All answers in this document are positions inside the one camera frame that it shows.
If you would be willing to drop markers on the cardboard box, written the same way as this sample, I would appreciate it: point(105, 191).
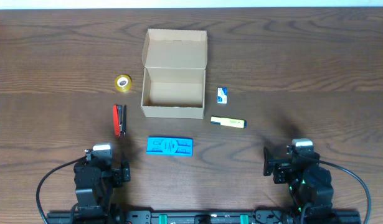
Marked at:
point(174, 80)

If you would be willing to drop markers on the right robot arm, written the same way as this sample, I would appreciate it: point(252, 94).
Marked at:
point(308, 183)

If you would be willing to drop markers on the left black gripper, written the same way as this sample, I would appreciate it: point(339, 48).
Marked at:
point(122, 173)

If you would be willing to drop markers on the blue plastic tray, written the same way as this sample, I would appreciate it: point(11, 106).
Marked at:
point(167, 146)

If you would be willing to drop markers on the red black stapler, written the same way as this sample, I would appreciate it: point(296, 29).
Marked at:
point(119, 120)

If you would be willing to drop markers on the yellow tape roll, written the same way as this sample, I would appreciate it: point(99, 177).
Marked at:
point(123, 83)

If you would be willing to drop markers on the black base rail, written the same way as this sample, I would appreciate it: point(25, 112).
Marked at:
point(243, 217)

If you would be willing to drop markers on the small blue white box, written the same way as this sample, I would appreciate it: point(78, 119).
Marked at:
point(222, 95)

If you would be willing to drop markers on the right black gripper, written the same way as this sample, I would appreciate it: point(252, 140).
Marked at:
point(281, 168)

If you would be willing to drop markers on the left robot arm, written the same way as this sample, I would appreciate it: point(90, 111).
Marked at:
point(95, 180)

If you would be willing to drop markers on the yellow highlighter pen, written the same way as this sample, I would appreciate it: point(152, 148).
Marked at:
point(230, 122)

